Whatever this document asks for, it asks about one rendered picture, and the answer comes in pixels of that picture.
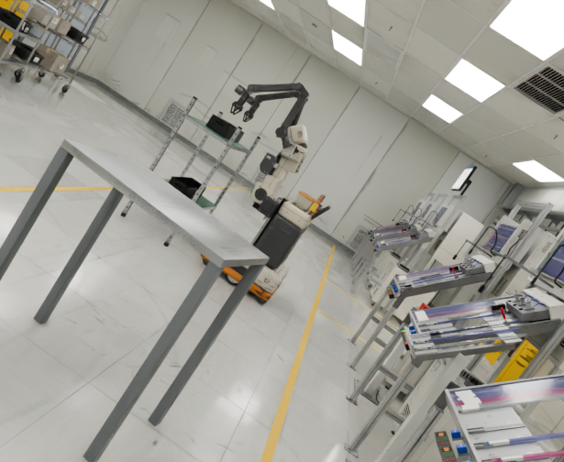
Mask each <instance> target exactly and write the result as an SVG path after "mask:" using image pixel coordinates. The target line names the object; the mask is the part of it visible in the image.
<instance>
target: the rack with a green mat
mask: <svg viewBox="0 0 564 462"><path fill-rule="evenodd" d="M196 100H197V98H196V97H195V96H194V97H193V98H192V100H191V102H190V103H189V104H188V105H187V107H186V109H185V110H184V112H183V114H182V116H181V117H180V119H179V121H178V122H177V124H176V126H175V127H174V129H173V130H172V132H171V133H170V135H169V137H168V138H167V140H166V141H165V143H164V145H163V146H162V148H161V150H160V152H159V153H158V155H157V157H156V158H155V160H154V161H153V162H152V164H151V165H150V167H149V169H150V170H151V171H153V170H154V169H155V167H156V166H157V164H158V162H159V161H160V158H161V157H162V155H163V154H164V152H165V150H166V149H167V147H168V146H169V145H170V143H171V141H172V139H173V138H174V136H175V135H176V133H177V131H178V130H179V128H180V126H181V125H182V123H183V121H184V119H187V120H188V121H190V122H191V123H193V124H194V125H196V126H197V127H199V128H201V129H202V130H203V131H204V132H206V134H205V136H204V138H203V139H202V141H201V142H200V144H199V146H198V147H197V149H196V150H195V152H194V154H193V155H192V157H191V158H190V160H189V161H188V163H187V164H186V166H185V167H184V169H183V171H182V173H181V174H180V176H179V177H183V176H184V174H185V173H186V172H187V171H188V169H189V167H190V166H191V164H192V163H193V161H194V159H195V157H196V156H197V154H198V152H199V151H200V149H201V148H202V146H203V144H204V143H205V142H206V140H207V138H208V137H209V135H210V136H212V137H213V138H215V139H217V140H218V141H220V142H221V143H223V144H224V145H226V147H225V148H224V150H223V151H222V153H221V155H220V156H219V158H218V159H217V161H216V163H215V165H214V166H213V168H212V169H211V170H210V172H209V173H208V175H207V176H206V178H205V180H204V182H203V183H202V185H201V186H200V188H199V190H198V191H197V193H196V194H195V196H194V198H189V199H191V200H192V201H193V202H195V203H196V204H198V205H199V206H200V207H202V208H203V209H205V210H210V209H211V210H210V212H209V214H212V213H213V212H214V210H215V209H216V207H217V206H218V204H219V203H220V201H221V200H222V198H223V196H224V195H225V193H226V192H227V190H228V188H229V187H230V185H231V183H232V182H233V180H235V178H236V177H237V175H238V173H239V171H240V170H241V168H242V167H243V165H244V164H245V162H246V161H247V159H248V157H249V155H250V154H251V152H252V151H253V149H254V148H255V147H256V145H257V144H258V142H259V141H260V137H257V138H256V139H255V141H254V143H253V144H252V146H251V147H250V149H247V148H245V147H244V146H242V145H241V144H239V143H236V142H234V141H235V140H236V138H237V137H238V134H239V133H240V131H241V130H242V127H240V126H238V128H237V130H236V131H235V133H234V135H233V136H232V138H231V139H230V140H228V139H226V138H223V137H221V136H219V135H218V134H217V133H216V132H214V131H213V130H211V129H210V128H208V127H207V126H206V124H207V123H206V122H204V121H202V120H199V119H197V118H195V117H192V116H190V115H188V114H189V112H190V111H191V109H192V107H193V106H194V103H195V102H196ZM229 149H235V150H238V151H241V152H244V153H247V154H246V156H245V157H244V159H243V160H242V161H241V162H240V164H239V166H238V168H237V169H236V171H235V172H234V174H233V175H232V177H231V179H230V180H229V182H228V183H227V185H226V187H225V189H224V190H223V191H222V192H221V194H220V195H219V197H218V198H217V200H216V202H215V203H212V202H210V201H209V200H207V199H206V198H204V197H203V196H201V197H200V198H199V196H200V195H201V193H202V191H203V190H204V188H205V186H206V185H207V184H208V182H209V181H210V179H211V178H212V176H213V175H214V173H215V171H216V169H217V168H218V166H219V164H220V163H221V161H222V160H223V158H224V157H225V156H226V154H227V152H228V151H229ZM133 203H134V202H132V201H131V200H129V201H128V203H127V205H126V207H125V209H124V210H123V212H122V213H121V216H123V217H125V216H126V215H127V212H128V210H129V209H130V207H131V205H132V204H133ZM174 236H175V234H174V233H173V232H172V231H171V234H170V235H169V237H168V238H167V240H166V241H165V242H164V244H163V245H164V246H165V247H167V246H168V245H169V244H170V243H171V240H172V239H173V237H174Z"/></svg>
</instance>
